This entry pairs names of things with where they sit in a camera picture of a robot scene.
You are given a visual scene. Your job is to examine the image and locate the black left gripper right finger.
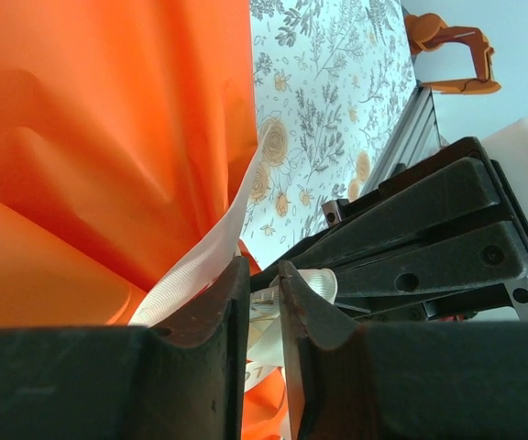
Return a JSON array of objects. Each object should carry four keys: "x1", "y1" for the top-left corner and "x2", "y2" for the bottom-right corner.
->
[{"x1": 277, "y1": 260, "x2": 528, "y2": 440}]

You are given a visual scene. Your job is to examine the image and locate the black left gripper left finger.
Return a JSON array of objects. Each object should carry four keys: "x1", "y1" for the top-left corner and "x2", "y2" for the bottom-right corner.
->
[{"x1": 0, "y1": 255, "x2": 252, "y2": 440}]

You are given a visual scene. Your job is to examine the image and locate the cream satin ribbon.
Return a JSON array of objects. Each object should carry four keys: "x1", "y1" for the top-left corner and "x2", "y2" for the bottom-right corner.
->
[{"x1": 128, "y1": 123, "x2": 341, "y2": 440}]

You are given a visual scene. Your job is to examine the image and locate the orange wrapping paper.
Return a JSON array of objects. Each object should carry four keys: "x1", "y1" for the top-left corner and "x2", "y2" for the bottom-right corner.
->
[{"x1": 0, "y1": 0, "x2": 288, "y2": 440}]

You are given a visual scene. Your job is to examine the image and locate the white floral print tablecloth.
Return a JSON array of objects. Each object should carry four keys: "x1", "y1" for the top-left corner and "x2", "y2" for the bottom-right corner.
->
[{"x1": 238, "y1": 0, "x2": 416, "y2": 276}]

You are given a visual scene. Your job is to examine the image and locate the narrow aluminium frame rail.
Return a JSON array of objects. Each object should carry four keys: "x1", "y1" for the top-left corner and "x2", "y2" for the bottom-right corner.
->
[{"x1": 364, "y1": 84, "x2": 442, "y2": 193}]

